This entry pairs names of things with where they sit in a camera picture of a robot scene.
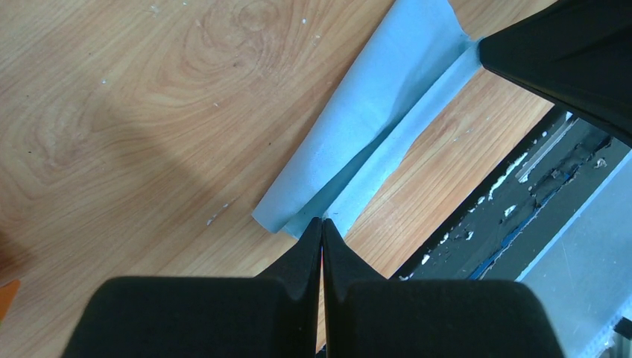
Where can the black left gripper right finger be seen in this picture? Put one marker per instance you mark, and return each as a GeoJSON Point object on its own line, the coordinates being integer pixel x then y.
{"type": "Point", "coordinates": [368, 315]}

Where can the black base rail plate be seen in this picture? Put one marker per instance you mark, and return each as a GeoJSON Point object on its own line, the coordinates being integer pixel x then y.
{"type": "Point", "coordinates": [518, 208]}

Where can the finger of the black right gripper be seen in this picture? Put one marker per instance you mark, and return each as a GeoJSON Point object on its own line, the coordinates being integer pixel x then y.
{"type": "Point", "coordinates": [576, 54]}

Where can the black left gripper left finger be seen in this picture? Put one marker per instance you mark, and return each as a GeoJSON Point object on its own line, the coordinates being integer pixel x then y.
{"type": "Point", "coordinates": [273, 314]}

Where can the blue cleaning cloth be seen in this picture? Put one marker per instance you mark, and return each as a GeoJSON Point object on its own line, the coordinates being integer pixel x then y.
{"type": "Point", "coordinates": [416, 61]}

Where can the orange ring toy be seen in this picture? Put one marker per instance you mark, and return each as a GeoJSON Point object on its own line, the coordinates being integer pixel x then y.
{"type": "Point", "coordinates": [7, 294]}

